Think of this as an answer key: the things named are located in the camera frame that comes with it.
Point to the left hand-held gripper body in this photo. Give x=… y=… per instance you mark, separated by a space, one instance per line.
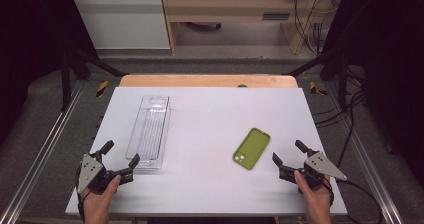
x=90 y=172

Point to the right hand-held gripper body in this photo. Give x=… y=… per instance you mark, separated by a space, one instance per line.
x=321 y=166

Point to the green phone case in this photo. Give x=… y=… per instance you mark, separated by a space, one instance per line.
x=251 y=147

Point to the clear plastic tray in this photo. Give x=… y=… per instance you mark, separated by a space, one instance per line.
x=150 y=134

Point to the person's left hand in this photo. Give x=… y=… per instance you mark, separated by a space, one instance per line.
x=98 y=205

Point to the person's right hand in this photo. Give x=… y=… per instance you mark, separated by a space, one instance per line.
x=316 y=204

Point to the yellow black tape marker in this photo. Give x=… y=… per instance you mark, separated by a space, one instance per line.
x=102 y=88
x=316 y=89

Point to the wooden table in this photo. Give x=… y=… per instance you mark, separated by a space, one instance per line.
x=200 y=80

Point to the white cabinet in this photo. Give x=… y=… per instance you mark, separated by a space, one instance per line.
x=123 y=24

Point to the light wooden desk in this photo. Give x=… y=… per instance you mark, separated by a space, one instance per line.
x=230 y=7

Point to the aluminium rail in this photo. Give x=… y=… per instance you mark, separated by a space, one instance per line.
x=43 y=150
x=366 y=164

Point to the black frame stand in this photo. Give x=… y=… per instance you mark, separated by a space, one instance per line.
x=66 y=74
x=341 y=77

